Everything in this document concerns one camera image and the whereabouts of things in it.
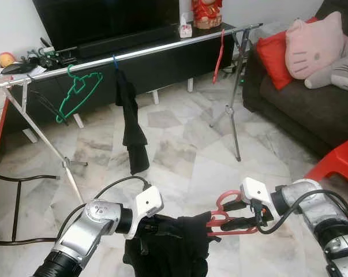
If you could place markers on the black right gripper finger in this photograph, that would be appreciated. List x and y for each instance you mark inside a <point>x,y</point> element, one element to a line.
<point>234,205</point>
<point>237,223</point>

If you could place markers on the red plastic hanger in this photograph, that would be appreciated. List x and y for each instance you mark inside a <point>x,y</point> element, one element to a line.
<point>237,232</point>
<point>219,57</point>

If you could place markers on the plain black shirt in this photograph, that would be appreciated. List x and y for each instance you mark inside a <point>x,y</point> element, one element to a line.
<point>174,248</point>

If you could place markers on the green hanger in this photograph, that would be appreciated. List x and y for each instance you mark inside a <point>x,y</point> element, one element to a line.
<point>79,85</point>

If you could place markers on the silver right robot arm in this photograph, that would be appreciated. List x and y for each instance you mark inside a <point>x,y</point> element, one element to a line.
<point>312,213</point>

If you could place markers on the blue hanger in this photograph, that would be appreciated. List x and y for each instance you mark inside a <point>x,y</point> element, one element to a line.
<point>115,60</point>

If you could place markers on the red plastic stool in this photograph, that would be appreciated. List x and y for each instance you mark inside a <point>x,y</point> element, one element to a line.
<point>341,161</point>

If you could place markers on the dark brown sofa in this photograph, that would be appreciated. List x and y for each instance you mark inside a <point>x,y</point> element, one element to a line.
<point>300,115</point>

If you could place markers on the black logo T-shirt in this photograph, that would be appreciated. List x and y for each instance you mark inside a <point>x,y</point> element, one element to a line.
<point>130,115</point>

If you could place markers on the red cushion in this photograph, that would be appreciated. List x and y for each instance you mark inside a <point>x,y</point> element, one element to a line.
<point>272,57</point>

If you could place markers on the grey white plush toy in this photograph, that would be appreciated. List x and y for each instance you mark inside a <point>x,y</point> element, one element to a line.
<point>341,72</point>

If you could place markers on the silver clothes rack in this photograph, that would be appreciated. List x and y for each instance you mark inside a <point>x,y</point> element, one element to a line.
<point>162,48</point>

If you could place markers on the pink cat face cushion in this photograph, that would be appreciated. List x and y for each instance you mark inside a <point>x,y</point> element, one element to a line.
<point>312,49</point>

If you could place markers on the white pink tissue box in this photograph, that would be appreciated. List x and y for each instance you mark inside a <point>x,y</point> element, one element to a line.
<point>186,30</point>

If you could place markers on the black soundbar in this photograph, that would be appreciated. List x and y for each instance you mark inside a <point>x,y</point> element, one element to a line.
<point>127,44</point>

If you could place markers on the red fortune god figurine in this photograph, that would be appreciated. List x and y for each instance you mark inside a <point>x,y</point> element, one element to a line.
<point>207,14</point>

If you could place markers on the white paper stack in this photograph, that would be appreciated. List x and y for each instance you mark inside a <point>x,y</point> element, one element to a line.
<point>29,72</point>

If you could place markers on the black television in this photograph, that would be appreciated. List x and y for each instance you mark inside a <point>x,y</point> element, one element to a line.
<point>104,23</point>

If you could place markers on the black pouch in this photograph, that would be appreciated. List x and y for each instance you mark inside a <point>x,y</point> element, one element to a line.
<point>15,67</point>

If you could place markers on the orange round toy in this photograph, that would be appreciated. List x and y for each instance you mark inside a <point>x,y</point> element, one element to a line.
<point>6,59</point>

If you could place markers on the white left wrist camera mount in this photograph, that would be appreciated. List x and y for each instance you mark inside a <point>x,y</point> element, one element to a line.
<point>148,203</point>

